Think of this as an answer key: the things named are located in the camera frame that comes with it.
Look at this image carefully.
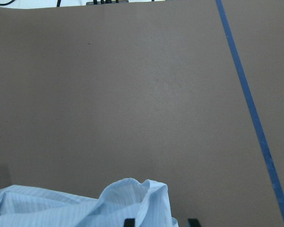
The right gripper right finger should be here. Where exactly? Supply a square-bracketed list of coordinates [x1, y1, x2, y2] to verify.
[187, 218, 201, 227]

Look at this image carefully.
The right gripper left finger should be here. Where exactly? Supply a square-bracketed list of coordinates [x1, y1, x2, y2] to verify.
[124, 218, 135, 227]

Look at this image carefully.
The light blue button shirt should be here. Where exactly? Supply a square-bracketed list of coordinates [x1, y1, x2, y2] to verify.
[0, 178, 178, 227]

